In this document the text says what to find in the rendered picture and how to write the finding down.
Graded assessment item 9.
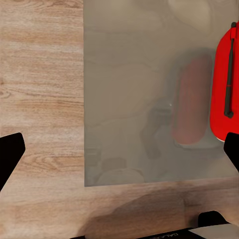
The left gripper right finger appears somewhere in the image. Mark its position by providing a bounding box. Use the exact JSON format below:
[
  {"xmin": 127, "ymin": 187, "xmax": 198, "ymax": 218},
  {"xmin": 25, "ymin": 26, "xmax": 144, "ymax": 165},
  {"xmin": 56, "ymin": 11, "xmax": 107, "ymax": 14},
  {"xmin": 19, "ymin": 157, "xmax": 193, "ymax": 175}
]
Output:
[{"xmin": 224, "ymin": 132, "xmax": 239, "ymax": 171}]

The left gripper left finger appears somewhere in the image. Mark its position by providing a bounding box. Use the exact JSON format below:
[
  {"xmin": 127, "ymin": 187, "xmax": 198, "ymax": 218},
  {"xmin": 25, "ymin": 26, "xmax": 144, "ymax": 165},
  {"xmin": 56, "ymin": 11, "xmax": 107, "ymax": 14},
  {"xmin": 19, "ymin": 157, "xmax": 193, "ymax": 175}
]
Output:
[{"xmin": 0, "ymin": 132, "xmax": 25, "ymax": 191}]

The radio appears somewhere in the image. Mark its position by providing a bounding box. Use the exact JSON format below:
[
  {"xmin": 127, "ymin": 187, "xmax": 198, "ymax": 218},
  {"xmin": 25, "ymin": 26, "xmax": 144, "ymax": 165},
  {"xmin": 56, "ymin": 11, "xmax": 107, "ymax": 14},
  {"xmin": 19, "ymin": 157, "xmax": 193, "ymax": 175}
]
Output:
[{"xmin": 210, "ymin": 21, "xmax": 239, "ymax": 143}]

